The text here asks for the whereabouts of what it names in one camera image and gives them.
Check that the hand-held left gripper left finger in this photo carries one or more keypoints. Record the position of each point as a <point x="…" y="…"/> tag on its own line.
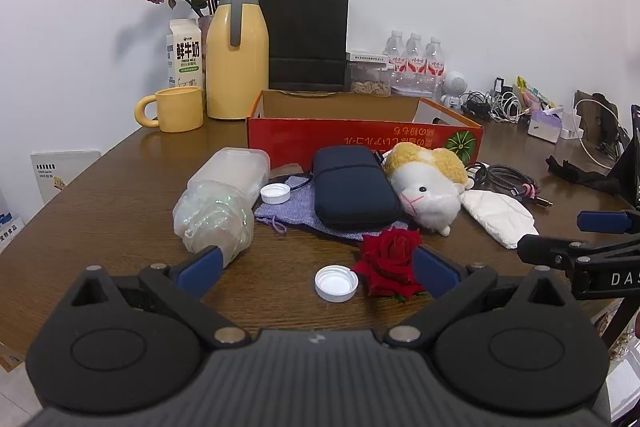
<point x="201" y="268"/>

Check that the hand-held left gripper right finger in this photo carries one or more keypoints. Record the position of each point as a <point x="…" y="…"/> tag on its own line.
<point x="434" y="273"/>

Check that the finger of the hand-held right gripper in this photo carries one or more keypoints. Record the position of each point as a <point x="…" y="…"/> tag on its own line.
<point x="545" y="249"/>
<point x="602" y="221"/>

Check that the red rose flower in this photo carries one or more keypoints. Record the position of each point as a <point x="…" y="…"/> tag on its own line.
<point x="390" y="257"/>

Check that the iridescent plastic wrap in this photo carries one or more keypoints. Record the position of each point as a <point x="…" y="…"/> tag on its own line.
<point x="212" y="222"/>

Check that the white tissue packet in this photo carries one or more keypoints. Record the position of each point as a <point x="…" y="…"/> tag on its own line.
<point x="500" y="219"/>

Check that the hamster plush toy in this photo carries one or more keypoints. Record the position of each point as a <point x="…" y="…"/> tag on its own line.
<point x="425" y="187"/>

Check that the white bottle cap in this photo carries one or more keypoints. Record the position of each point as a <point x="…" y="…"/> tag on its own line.
<point x="275" y="193"/>
<point x="336" y="283"/>

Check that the clear plastic container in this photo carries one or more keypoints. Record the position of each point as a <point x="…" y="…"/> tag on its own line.
<point x="230" y="169"/>

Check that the purple knit pouch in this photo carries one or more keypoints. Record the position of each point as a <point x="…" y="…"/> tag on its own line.
<point x="295" y="213"/>

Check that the navy blue zip case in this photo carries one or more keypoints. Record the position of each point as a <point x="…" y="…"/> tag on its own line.
<point x="350" y="187"/>

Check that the red cardboard box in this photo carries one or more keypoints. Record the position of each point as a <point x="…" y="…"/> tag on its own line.
<point x="320" y="137"/>

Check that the black cloth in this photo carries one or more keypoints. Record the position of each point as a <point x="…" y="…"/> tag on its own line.
<point x="585" y="174"/>

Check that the black stand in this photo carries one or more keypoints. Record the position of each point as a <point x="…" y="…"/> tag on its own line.
<point x="631" y="167"/>

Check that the white charger block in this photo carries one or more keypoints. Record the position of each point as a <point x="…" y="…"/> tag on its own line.
<point x="571" y="124"/>

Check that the purple tissue pack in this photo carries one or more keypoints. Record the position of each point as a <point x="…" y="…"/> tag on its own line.
<point x="545" y="127"/>

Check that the colourful snack packet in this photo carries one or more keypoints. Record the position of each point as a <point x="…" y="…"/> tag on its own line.
<point x="532" y="94"/>

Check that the yellow mug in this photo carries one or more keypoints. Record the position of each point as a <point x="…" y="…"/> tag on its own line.
<point x="180" y="112"/>

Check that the white robot figurine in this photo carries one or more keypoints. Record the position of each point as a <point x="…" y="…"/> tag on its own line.
<point x="454" y="87"/>

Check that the blue and white packets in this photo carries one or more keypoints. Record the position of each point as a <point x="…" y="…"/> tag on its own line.
<point x="10" y="227"/>

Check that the yellow thermos jug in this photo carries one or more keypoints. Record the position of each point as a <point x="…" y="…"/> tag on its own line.
<point x="237" y="72"/>

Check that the clear jar of seeds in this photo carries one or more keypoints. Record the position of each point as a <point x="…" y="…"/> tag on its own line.
<point x="370" y="82"/>

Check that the white milk carton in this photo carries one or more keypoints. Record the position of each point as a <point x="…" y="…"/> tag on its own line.
<point x="186" y="57"/>

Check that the small flat white box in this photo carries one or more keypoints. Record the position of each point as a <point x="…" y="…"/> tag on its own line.
<point x="369" y="56"/>

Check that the glass vase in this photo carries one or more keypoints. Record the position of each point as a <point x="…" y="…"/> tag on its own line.
<point x="204" y="37"/>

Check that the black paper bag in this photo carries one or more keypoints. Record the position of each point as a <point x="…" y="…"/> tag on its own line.
<point x="305" y="32"/>

